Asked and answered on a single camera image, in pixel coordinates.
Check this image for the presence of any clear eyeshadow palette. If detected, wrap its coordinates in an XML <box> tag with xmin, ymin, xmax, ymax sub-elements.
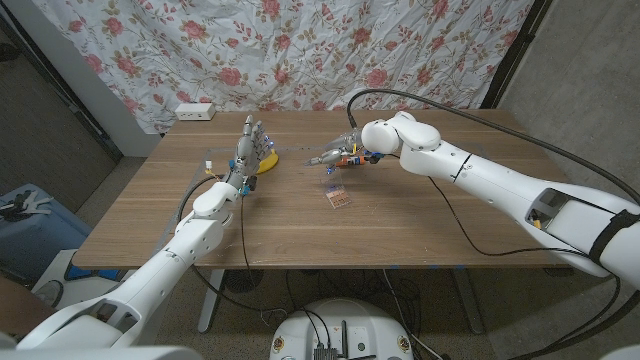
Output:
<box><xmin>320</xmin><ymin>168</ymin><xmax>352</xmax><ymax>209</ymax></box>

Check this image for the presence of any white table leg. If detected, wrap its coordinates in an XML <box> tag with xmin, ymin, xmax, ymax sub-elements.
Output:
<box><xmin>197</xmin><ymin>268</ymin><xmax>227</xmax><ymax>334</ymax></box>

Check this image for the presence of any black white tool bundle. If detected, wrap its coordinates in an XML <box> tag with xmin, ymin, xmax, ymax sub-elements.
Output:
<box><xmin>0</xmin><ymin>188</ymin><xmax>55</xmax><ymax>222</ymax></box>

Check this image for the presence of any thin black left arm wire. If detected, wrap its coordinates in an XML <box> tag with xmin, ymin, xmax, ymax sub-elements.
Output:
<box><xmin>238</xmin><ymin>195</ymin><xmax>251</xmax><ymax>271</ymax></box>

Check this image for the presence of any person bare leg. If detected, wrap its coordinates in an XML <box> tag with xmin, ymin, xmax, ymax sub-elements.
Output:
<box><xmin>0</xmin><ymin>276</ymin><xmax>52</xmax><ymax>337</ymax></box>

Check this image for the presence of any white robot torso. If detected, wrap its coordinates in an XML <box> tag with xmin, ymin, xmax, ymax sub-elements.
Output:
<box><xmin>0</xmin><ymin>345</ymin><xmax>204</xmax><ymax>360</ymax></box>

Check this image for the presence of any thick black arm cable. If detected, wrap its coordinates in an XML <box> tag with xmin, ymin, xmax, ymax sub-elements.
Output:
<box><xmin>176</xmin><ymin>173</ymin><xmax>290</xmax><ymax>315</ymax></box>
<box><xmin>346</xmin><ymin>88</ymin><xmax>640</xmax><ymax>360</ymax></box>

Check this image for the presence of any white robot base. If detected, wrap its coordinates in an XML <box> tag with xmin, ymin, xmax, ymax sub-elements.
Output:
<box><xmin>269</xmin><ymin>298</ymin><xmax>415</xmax><ymax>360</ymax></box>

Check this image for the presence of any black wall trim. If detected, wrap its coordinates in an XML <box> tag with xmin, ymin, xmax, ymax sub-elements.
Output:
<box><xmin>0</xmin><ymin>7</ymin><xmax>125</xmax><ymax>162</ymax></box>

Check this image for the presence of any thin black arm wire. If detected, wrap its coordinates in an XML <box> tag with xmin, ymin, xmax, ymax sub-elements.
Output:
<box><xmin>238</xmin><ymin>195</ymin><xmax>251</xmax><ymax>271</ymax></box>
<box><xmin>427</xmin><ymin>175</ymin><xmax>592</xmax><ymax>258</ymax></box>

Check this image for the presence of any white floor platform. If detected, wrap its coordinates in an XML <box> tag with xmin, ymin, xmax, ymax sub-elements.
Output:
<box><xmin>32</xmin><ymin>248</ymin><xmax>132</xmax><ymax>309</ymax></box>

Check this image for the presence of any floral backdrop cloth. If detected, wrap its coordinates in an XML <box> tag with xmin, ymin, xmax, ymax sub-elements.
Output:
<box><xmin>30</xmin><ymin>0</ymin><xmax>536</xmax><ymax>135</ymax></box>

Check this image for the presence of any white power strip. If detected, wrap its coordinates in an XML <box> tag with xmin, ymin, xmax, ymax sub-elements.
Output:
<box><xmin>173</xmin><ymin>102</ymin><xmax>217</xmax><ymax>122</ymax></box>

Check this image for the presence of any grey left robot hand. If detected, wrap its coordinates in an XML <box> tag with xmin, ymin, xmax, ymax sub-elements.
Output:
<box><xmin>223</xmin><ymin>114</ymin><xmax>277</xmax><ymax>195</ymax></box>

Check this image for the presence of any grey table leg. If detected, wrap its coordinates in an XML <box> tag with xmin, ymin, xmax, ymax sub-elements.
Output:
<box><xmin>451</xmin><ymin>267</ymin><xmax>486</xmax><ymax>336</ymax></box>

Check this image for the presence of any dark round floor fan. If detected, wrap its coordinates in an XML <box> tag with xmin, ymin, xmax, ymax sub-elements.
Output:
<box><xmin>223</xmin><ymin>268</ymin><xmax>265</xmax><ymax>295</ymax></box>

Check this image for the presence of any thin black right arm wire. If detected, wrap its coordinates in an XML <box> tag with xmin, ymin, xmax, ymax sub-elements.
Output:
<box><xmin>427</xmin><ymin>175</ymin><xmax>592</xmax><ymax>258</ymax></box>

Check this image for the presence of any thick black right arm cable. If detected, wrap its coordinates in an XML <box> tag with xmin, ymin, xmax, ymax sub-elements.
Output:
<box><xmin>346</xmin><ymin>88</ymin><xmax>640</xmax><ymax>360</ymax></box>

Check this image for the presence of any yellow toy banana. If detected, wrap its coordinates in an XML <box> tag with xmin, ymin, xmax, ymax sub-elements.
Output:
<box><xmin>255</xmin><ymin>148</ymin><xmax>280</xmax><ymax>176</ymax></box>

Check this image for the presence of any blue storage bin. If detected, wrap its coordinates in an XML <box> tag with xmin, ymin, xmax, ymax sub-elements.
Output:
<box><xmin>0</xmin><ymin>183</ymin><xmax>94</xmax><ymax>281</ymax></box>

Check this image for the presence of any black backdrop pole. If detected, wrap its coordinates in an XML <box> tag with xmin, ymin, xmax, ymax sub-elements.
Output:
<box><xmin>479</xmin><ymin>0</ymin><xmax>554</xmax><ymax>110</ymax></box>

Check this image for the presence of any blue flat item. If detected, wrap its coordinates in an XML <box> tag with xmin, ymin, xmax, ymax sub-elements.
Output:
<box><xmin>63</xmin><ymin>263</ymin><xmax>122</xmax><ymax>283</ymax></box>

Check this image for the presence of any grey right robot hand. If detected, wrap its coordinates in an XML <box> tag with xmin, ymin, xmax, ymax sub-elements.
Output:
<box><xmin>303</xmin><ymin>128</ymin><xmax>375</xmax><ymax>172</ymax></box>

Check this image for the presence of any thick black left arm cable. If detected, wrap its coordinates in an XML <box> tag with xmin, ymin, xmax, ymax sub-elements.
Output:
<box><xmin>176</xmin><ymin>173</ymin><xmax>290</xmax><ymax>315</ymax></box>

